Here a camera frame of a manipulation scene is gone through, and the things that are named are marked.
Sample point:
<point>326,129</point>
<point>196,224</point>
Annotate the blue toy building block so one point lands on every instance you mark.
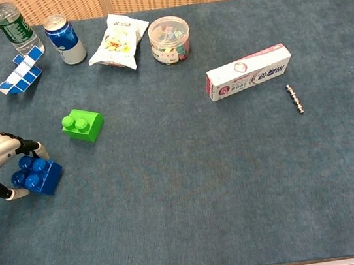
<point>39,176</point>

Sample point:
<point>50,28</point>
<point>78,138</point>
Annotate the blue and white snake puzzle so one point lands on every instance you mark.
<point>22,73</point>

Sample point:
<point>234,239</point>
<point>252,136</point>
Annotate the green toy building block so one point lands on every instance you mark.
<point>85,124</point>

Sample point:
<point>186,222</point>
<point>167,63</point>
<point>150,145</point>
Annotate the clear green-label water bottle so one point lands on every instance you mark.
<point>15,28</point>

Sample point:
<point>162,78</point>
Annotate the blue and white drink can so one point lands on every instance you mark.
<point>65,39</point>

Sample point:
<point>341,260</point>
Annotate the white nut snack bag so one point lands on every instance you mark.
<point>118,43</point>

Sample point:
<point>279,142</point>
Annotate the teal felt table mat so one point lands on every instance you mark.
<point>180,155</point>

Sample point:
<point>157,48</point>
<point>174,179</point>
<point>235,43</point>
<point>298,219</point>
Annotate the clear jar of binder clips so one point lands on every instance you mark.
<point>169,39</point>

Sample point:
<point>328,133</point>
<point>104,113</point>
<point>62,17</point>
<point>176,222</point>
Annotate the white pink toothpaste box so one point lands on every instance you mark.
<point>248,73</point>

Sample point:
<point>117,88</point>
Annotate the silver beaded metal rod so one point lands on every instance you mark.
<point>295,98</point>

